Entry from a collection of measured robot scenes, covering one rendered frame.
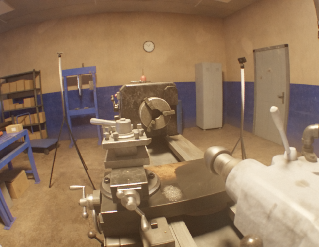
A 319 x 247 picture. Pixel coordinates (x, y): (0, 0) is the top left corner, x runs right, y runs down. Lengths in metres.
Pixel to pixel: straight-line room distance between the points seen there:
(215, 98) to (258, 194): 4.78
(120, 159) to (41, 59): 4.89
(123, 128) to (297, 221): 0.60
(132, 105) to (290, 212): 1.46
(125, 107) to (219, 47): 4.65
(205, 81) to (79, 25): 3.72
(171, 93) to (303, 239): 1.47
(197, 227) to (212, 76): 4.46
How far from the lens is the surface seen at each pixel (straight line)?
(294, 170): 0.40
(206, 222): 0.88
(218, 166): 0.52
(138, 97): 1.59
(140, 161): 0.67
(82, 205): 0.81
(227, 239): 0.81
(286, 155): 0.44
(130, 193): 0.53
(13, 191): 2.84
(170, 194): 0.69
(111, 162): 0.67
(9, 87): 5.45
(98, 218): 0.99
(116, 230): 0.71
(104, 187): 0.73
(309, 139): 0.48
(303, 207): 0.30
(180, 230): 0.68
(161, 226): 0.64
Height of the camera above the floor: 1.33
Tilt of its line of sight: 13 degrees down
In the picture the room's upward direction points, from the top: 3 degrees counter-clockwise
